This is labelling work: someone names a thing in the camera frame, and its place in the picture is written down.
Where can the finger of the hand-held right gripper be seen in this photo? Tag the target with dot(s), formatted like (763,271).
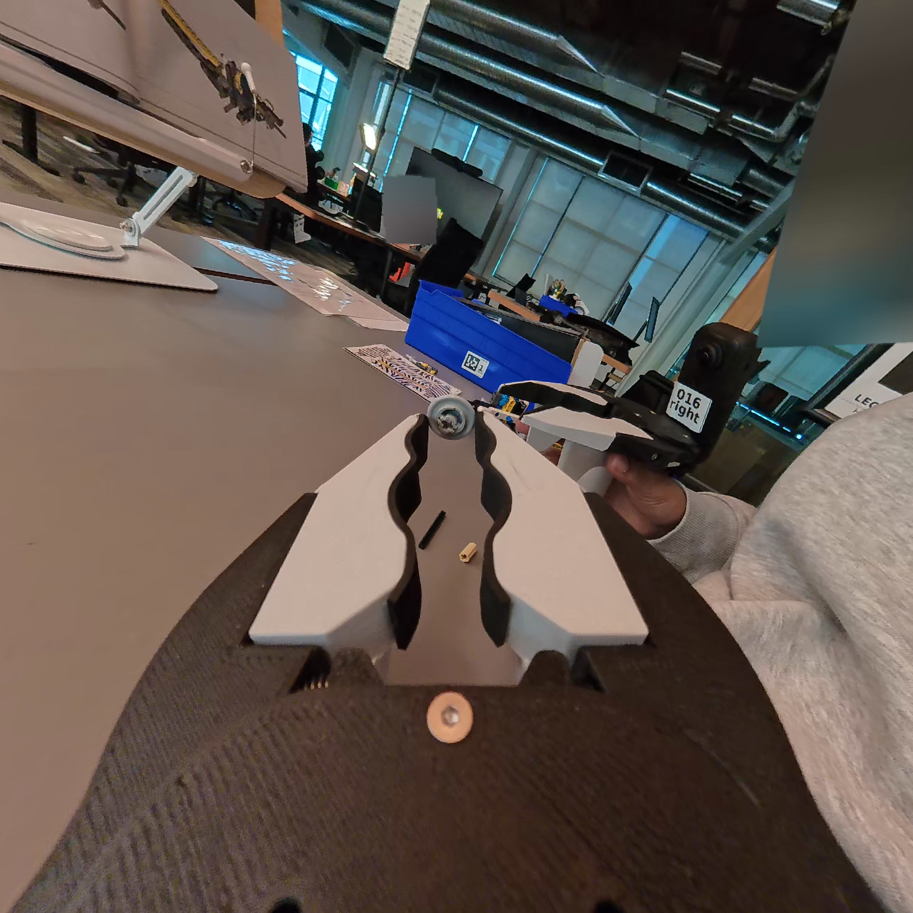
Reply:
(585,428)
(570,396)

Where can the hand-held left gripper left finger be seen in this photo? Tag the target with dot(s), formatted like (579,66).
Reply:
(335,570)

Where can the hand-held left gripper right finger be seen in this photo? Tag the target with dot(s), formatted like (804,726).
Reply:
(563,570)

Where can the black lego axle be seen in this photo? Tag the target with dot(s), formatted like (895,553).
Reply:
(432,529)

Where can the grey lego wheel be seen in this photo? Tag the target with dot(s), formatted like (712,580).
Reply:
(451,418)

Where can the book stand with black board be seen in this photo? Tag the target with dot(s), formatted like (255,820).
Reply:
(107,257)

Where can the white lego instruction booklet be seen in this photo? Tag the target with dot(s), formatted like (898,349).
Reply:
(85,35)

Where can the tan lego bush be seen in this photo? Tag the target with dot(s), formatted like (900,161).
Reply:
(467,553)

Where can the small yellow lego piece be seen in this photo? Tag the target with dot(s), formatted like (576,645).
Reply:
(422,366)

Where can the person's right hand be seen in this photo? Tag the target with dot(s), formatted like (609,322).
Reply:
(649,499)

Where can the white box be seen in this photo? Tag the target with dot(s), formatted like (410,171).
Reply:
(588,364)

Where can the small blue bin with pens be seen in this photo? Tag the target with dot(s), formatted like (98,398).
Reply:
(563,307)

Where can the blue bin with square tag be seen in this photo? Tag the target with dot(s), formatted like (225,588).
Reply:
(442,335)

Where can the white sign board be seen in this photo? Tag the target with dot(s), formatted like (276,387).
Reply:
(856,399)

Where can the zebra striped sticker sheet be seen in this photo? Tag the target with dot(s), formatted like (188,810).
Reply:
(389,374)

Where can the large black monitor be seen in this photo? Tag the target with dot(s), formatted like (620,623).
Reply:
(471,192)

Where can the person's grey sweatshirt torso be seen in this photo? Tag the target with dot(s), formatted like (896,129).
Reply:
(842,606)

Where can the white printed paper sheet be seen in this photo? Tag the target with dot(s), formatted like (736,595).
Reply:
(307,278)

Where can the hanging paper sign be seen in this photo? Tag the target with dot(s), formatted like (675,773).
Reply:
(406,35)

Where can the black office chair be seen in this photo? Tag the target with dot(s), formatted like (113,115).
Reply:
(125,171)

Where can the wooden post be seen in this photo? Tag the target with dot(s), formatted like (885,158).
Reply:
(749,299)

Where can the metal air duct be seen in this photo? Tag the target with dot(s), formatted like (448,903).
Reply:
(570,107)

